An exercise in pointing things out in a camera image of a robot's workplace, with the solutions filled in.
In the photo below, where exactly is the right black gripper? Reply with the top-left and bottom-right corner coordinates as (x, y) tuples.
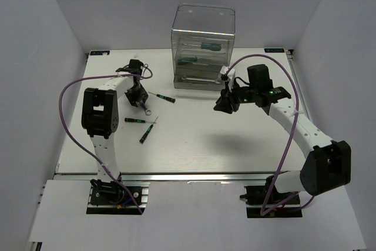
(213, 80), (258, 114)

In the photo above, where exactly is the silver wrench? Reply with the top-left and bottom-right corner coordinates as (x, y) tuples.
(137, 101), (152, 116)
(181, 76), (221, 84)

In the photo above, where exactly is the long green handle screwdriver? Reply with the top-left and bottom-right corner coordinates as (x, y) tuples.
(176, 56), (227, 65)

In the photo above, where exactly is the short green handle screwdriver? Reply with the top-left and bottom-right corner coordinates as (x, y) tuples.
(183, 43), (222, 52)

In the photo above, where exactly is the clear plastic drawer cabinet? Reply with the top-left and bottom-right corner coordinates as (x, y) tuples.
(171, 3), (236, 91)

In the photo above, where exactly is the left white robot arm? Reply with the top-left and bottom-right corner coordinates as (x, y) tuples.
(81, 59), (152, 203)

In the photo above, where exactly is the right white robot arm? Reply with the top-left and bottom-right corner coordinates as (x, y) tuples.
(214, 64), (351, 203)

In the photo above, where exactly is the thin black green screwdriver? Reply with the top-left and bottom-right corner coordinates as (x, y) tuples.
(149, 92), (176, 103)

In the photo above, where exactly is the small black green screwdriver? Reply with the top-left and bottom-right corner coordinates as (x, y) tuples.
(139, 118), (158, 144)

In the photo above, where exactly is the blue label left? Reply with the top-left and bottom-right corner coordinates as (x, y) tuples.
(89, 51), (110, 56)

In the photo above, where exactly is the blue label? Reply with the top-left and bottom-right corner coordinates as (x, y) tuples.
(264, 48), (285, 53)
(89, 51), (110, 56)

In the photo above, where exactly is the blue label right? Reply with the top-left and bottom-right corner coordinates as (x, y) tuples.
(264, 48), (285, 53)

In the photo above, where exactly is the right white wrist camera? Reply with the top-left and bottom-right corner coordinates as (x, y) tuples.
(218, 66), (236, 89)

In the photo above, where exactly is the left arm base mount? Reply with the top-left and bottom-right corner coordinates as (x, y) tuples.
(86, 179), (146, 216)

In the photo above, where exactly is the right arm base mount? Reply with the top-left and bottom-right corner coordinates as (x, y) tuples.
(239, 176), (303, 219)

